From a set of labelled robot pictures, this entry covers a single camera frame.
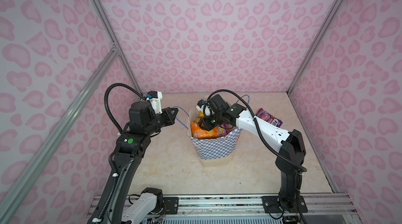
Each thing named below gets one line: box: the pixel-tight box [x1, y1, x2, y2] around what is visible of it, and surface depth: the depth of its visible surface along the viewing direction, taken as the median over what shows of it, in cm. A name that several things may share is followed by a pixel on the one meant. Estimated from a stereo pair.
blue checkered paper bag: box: [187, 104, 243, 168], surface depth 76 cm
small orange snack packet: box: [190, 121, 220, 140], surface depth 78 cm
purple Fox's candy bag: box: [254, 107, 284, 128], surface depth 105 cm
